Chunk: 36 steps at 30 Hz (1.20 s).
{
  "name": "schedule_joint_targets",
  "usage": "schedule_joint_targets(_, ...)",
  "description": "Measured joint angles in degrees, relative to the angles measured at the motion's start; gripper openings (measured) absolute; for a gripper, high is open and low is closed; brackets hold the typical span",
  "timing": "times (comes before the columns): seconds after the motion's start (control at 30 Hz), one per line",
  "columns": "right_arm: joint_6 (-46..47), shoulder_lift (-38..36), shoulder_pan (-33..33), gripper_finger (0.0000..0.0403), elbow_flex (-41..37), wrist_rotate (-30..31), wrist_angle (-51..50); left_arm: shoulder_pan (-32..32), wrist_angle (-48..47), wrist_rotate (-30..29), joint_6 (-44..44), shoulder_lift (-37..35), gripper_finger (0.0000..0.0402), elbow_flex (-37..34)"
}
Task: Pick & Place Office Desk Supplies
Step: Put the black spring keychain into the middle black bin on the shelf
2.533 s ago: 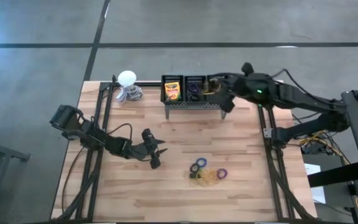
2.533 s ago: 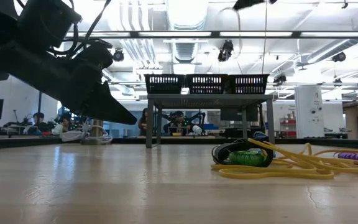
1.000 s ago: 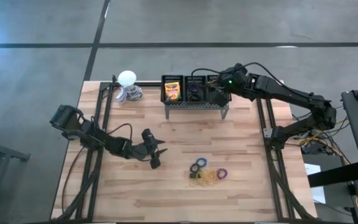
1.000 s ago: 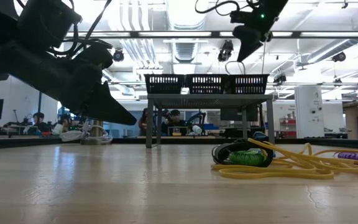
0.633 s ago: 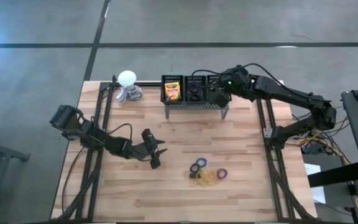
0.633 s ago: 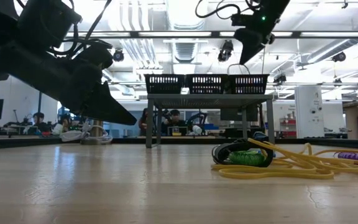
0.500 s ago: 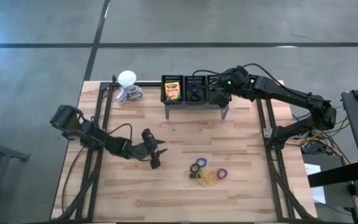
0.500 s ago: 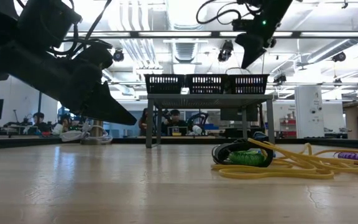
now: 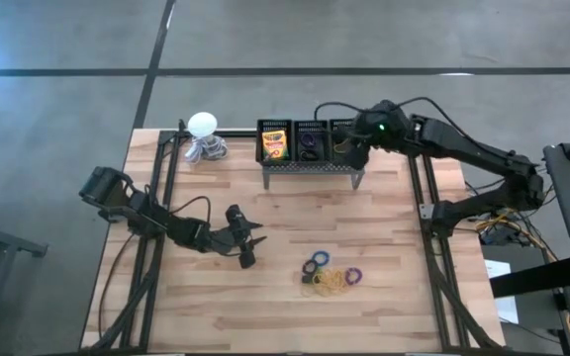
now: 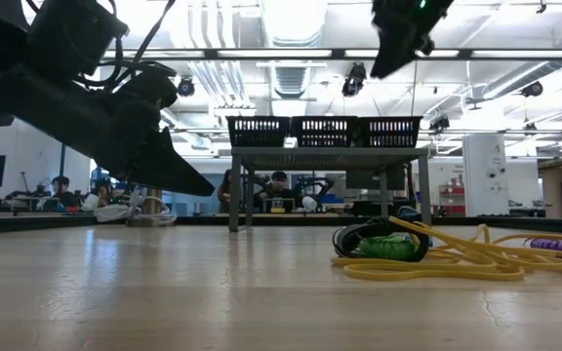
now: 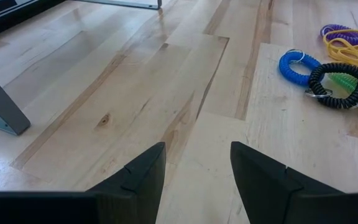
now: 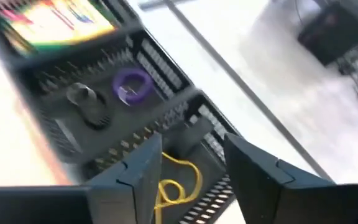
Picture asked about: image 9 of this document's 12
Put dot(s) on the blue spiral coil band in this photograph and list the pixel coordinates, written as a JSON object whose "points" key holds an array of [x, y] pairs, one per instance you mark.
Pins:
{"points": [[314, 257]]}

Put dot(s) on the yellow rubber band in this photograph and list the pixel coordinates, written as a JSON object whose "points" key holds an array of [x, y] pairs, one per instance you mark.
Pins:
{"points": [[335, 147]]}

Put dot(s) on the black binder clip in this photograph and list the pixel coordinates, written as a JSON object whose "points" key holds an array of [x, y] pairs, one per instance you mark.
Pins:
{"points": [[307, 280]]}

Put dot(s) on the white mushroom table lamp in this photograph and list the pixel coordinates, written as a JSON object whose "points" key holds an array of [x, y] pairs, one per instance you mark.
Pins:
{"points": [[201, 123]]}

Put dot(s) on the purple spiral coil band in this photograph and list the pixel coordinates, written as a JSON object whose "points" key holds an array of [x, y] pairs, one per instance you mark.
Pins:
{"points": [[303, 140], [347, 276]]}

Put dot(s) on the black mesh plastic basket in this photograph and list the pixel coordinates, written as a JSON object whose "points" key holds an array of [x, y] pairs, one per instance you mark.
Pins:
{"points": [[312, 126], [339, 123], [275, 123]]}

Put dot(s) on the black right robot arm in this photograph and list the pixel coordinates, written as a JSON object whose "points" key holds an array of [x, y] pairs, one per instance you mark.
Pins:
{"points": [[473, 148]]}

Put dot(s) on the yellow rubber bands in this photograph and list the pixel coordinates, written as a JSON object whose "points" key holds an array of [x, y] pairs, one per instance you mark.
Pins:
{"points": [[332, 287]]}

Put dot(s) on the green spiral coil band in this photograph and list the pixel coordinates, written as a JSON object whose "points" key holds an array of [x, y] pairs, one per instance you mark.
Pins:
{"points": [[318, 273]]}

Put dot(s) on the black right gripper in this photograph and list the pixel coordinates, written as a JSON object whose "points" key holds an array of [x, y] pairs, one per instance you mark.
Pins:
{"points": [[364, 138]]}

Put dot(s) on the yellow crayon box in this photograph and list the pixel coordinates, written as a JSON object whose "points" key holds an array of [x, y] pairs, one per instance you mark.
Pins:
{"points": [[275, 143]]}

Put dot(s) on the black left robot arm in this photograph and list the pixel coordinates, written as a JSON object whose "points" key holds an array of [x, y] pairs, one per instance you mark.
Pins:
{"points": [[151, 222]]}

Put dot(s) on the grey metal shelf riser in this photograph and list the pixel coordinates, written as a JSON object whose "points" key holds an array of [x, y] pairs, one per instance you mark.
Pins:
{"points": [[314, 168]]}

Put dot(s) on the black stand bar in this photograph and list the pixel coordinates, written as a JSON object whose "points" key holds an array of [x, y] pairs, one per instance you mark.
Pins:
{"points": [[532, 278]]}

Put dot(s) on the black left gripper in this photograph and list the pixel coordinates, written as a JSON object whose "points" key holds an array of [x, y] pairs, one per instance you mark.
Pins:
{"points": [[230, 240]]}

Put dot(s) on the black aluminium table frame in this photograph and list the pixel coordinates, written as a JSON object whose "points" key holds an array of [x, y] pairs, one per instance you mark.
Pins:
{"points": [[240, 133]]}

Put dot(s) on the white paper sheet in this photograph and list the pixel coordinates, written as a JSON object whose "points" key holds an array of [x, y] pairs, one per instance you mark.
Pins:
{"points": [[505, 306]]}

